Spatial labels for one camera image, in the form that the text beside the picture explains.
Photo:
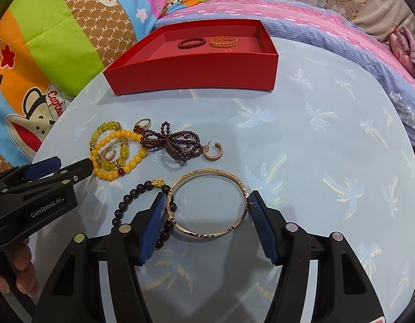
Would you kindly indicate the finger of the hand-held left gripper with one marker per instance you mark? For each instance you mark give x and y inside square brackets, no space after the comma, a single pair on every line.
[80,170]
[42,167]

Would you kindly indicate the rose gold bangle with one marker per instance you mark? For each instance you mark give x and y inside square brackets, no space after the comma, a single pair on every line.
[211,235]

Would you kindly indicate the silver hoop earring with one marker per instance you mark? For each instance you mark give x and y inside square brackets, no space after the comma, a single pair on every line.
[105,155]

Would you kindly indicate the red cardboard box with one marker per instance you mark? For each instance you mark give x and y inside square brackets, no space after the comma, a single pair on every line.
[194,74]

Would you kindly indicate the pink crumpled cloth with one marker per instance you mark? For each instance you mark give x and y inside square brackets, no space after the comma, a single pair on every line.
[406,50]

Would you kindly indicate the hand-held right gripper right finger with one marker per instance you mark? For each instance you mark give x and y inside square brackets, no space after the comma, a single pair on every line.
[263,228]

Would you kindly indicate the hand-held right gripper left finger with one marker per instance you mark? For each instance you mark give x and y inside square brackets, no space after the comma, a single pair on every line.
[153,228]

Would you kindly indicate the pink blue striped pillow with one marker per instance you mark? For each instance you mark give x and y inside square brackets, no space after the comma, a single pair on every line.
[328,30]

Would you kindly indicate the colourful cartoon monkey blanket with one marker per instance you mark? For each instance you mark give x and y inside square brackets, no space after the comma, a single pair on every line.
[59,23]

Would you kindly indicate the gold braided bangle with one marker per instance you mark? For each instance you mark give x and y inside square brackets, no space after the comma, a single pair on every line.
[221,44]

